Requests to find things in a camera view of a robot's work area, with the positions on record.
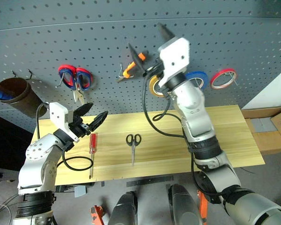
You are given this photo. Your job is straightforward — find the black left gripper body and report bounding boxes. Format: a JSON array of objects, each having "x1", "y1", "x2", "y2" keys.
[{"x1": 67, "y1": 110, "x2": 92, "y2": 140}]

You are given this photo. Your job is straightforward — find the black handled scissors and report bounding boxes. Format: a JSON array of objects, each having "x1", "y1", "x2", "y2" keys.
[{"x1": 125, "y1": 133, "x2": 142, "y2": 166}]

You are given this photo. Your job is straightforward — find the brown cylindrical container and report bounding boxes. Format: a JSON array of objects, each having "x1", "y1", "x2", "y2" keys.
[{"x1": 0, "y1": 77, "x2": 49, "y2": 119}]

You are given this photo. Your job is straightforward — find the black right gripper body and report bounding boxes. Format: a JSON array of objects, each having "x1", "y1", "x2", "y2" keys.
[{"x1": 142, "y1": 53, "x2": 166, "y2": 77}]

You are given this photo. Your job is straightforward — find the orange and black hand tool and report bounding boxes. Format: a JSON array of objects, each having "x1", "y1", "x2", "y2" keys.
[{"x1": 116, "y1": 50, "x2": 151, "y2": 84}]

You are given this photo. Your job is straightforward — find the brown cardboard box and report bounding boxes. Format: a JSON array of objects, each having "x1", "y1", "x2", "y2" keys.
[{"x1": 240, "y1": 106, "x2": 281, "y2": 156}]

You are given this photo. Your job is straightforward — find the small grey box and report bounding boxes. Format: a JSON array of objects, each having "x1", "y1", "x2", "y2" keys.
[{"x1": 73, "y1": 186, "x2": 89, "y2": 198}]

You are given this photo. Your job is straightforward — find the dark rounded robot leg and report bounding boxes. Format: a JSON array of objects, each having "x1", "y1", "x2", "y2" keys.
[
  {"x1": 167, "y1": 183, "x2": 203, "y2": 225},
  {"x1": 109, "y1": 191, "x2": 139, "y2": 225}
]

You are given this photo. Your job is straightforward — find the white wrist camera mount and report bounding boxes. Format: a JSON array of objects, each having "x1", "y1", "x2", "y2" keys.
[
  {"x1": 157, "y1": 37, "x2": 191, "y2": 89},
  {"x1": 49, "y1": 102, "x2": 81, "y2": 143}
]

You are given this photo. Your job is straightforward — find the red tape roll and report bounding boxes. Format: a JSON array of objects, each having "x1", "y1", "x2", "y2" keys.
[{"x1": 209, "y1": 67, "x2": 238, "y2": 90}]

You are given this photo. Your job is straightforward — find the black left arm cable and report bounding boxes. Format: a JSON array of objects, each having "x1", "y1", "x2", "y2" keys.
[{"x1": 36, "y1": 102, "x2": 95, "y2": 171}]

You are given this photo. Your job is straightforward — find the white panel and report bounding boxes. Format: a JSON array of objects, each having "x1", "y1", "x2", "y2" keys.
[{"x1": 242, "y1": 64, "x2": 281, "y2": 111}]

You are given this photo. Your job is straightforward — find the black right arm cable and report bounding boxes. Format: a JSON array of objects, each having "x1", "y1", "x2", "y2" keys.
[{"x1": 141, "y1": 74, "x2": 228, "y2": 198}]

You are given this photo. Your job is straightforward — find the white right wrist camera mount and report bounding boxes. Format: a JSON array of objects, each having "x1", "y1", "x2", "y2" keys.
[{"x1": 157, "y1": 37, "x2": 191, "y2": 89}]

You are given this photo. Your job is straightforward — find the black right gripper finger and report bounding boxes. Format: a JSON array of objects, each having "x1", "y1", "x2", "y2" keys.
[
  {"x1": 127, "y1": 43, "x2": 148, "y2": 74},
  {"x1": 157, "y1": 22, "x2": 176, "y2": 45}
]

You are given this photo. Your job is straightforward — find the yellow tape roll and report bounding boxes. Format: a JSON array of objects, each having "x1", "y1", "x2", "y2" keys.
[{"x1": 148, "y1": 75, "x2": 167, "y2": 98}]

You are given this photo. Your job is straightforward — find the orange clamp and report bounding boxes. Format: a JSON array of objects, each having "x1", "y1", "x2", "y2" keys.
[
  {"x1": 89, "y1": 204, "x2": 106, "y2": 225},
  {"x1": 196, "y1": 189, "x2": 208, "y2": 225}
]

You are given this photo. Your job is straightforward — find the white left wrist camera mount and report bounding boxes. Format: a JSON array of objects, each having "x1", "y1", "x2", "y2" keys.
[{"x1": 49, "y1": 102, "x2": 81, "y2": 143}]

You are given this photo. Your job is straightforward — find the red and blue handled pliers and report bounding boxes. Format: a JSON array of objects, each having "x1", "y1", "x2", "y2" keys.
[{"x1": 57, "y1": 65, "x2": 94, "y2": 105}]

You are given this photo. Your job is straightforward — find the blue tape roll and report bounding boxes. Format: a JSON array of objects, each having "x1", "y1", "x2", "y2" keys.
[{"x1": 184, "y1": 70, "x2": 209, "y2": 91}]

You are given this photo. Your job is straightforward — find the grey perforated pegboard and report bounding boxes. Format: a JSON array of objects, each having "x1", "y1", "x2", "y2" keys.
[{"x1": 0, "y1": 0, "x2": 281, "y2": 134}]

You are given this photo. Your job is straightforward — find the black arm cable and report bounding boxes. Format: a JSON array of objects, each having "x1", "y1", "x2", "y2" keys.
[
  {"x1": 36, "y1": 102, "x2": 95, "y2": 171},
  {"x1": 141, "y1": 74, "x2": 228, "y2": 198}
]

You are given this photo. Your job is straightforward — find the red handled screwdriver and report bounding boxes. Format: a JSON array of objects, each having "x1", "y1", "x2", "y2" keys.
[{"x1": 88, "y1": 133, "x2": 98, "y2": 180}]

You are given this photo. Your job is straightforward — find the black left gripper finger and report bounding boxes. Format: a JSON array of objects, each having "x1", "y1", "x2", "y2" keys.
[
  {"x1": 88, "y1": 111, "x2": 109, "y2": 132},
  {"x1": 73, "y1": 102, "x2": 95, "y2": 117}
]

